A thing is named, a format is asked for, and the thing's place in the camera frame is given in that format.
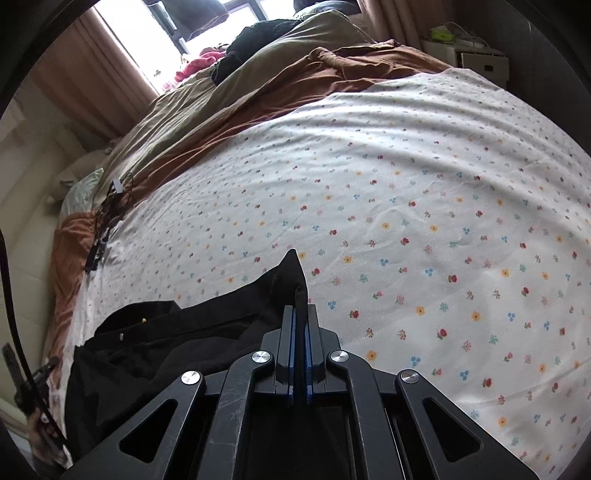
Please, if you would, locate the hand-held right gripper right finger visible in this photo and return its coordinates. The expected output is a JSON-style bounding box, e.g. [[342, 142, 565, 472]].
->
[[302, 305, 541, 480]]

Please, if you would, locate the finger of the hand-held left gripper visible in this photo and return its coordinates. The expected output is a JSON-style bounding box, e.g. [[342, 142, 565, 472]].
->
[[16, 356, 60, 407]]

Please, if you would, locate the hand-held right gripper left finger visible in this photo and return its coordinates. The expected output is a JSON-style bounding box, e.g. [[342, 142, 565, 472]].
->
[[58, 305, 298, 480]]

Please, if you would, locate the black jacket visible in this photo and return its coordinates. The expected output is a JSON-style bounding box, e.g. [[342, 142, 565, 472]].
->
[[65, 248, 310, 462]]

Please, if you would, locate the black clothes pile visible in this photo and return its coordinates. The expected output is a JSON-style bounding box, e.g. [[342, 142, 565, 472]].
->
[[212, 18, 301, 86]]

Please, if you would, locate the bed with cream headboard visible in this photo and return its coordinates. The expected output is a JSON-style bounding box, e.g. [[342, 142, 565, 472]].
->
[[69, 67, 591, 480]]

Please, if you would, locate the cream padded headboard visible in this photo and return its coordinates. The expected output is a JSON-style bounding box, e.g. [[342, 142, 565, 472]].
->
[[0, 124, 112, 416]]

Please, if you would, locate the pale green pillow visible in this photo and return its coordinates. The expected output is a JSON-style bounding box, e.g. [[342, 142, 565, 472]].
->
[[60, 167, 106, 217]]

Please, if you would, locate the brown blanket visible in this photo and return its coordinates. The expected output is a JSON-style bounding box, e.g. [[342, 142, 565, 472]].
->
[[44, 39, 451, 361]]

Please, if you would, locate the red cloth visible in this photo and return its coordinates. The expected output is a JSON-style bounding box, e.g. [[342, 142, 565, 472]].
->
[[178, 48, 227, 81]]

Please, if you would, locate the pink curtain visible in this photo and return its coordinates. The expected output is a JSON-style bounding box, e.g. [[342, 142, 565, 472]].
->
[[362, 0, 426, 49], [32, 7, 162, 139]]

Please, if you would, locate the beige duvet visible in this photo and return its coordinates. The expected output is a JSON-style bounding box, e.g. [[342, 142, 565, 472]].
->
[[104, 10, 375, 171]]

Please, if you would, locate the white nightstand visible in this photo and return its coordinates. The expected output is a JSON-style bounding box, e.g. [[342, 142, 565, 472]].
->
[[422, 39, 511, 88]]

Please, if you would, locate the green box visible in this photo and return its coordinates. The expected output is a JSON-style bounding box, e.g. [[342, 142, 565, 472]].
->
[[429, 24, 459, 43]]

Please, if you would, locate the dark cloth pile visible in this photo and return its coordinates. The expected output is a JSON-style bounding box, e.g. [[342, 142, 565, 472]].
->
[[293, 0, 361, 17]]

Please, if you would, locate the window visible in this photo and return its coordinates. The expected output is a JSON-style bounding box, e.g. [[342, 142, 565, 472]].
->
[[92, 0, 324, 93]]

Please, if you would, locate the hanging dark garment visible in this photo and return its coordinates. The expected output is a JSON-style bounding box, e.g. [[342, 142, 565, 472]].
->
[[161, 0, 229, 24]]

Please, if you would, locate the black cable bundle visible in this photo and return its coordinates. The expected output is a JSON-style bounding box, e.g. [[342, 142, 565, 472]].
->
[[85, 173, 134, 278]]

